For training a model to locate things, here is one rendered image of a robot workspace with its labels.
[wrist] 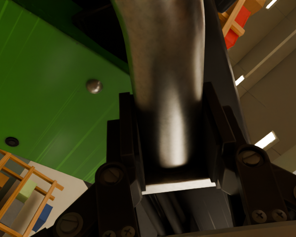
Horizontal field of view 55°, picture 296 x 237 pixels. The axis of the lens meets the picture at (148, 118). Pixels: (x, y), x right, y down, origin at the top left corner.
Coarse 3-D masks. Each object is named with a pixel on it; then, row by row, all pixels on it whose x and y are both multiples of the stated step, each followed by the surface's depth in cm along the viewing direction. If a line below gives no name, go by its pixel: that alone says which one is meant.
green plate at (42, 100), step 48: (0, 0) 15; (48, 0) 20; (0, 48) 17; (48, 48) 17; (96, 48) 17; (0, 96) 19; (48, 96) 19; (96, 96) 19; (0, 144) 22; (48, 144) 22; (96, 144) 22
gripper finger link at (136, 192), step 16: (128, 96) 13; (128, 112) 12; (112, 128) 13; (128, 128) 12; (112, 144) 12; (128, 144) 11; (112, 160) 12; (128, 160) 11; (128, 176) 11; (144, 176) 13; (80, 208) 10; (96, 208) 10; (64, 224) 10; (80, 224) 10; (96, 224) 10
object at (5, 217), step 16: (0, 160) 588; (16, 160) 618; (0, 176) 577; (16, 176) 642; (16, 192) 563; (48, 192) 611; (16, 208) 552; (48, 208) 594; (0, 224) 506; (32, 224) 540
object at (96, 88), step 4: (92, 80) 18; (96, 80) 18; (88, 84) 18; (92, 84) 18; (96, 84) 18; (100, 84) 18; (88, 88) 18; (92, 88) 18; (96, 88) 18; (100, 88) 19; (92, 92) 19; (96, 92) 19
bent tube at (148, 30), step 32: (128, 0) 8; (160, 0) 8; (192, 0) 9; (128, 32) 10; (160, 32) 9; (192, 32) 9; (128, 64) 11; (160, 64) 10; (192, 64) 10; (160, 96) 11; (192, 96) 11; (160, 128) 12; (192, 128) 12; (160, 160) 13; (192, 160) 14
